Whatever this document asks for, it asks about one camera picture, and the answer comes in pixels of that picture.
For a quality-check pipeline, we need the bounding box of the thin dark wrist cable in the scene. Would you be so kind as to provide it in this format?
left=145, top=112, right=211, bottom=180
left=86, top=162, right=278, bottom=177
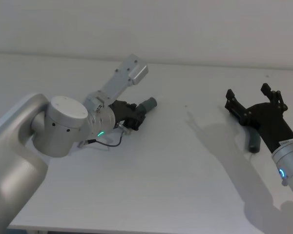
left=77, top=122, right=133, bottom=152

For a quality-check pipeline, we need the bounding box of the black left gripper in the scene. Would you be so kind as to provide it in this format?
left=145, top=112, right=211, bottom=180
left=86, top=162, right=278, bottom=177
left=109, top=100, right=147, bottom=132

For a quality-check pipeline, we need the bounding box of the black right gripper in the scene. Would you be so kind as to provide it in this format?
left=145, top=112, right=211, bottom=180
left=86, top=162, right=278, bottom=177
left=224, top=82, right=293, bottom=152

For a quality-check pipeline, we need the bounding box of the dark grey cylindrical tube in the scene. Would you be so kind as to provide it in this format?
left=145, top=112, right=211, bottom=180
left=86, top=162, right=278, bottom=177
left=244, top=126, right=261, bottom=154

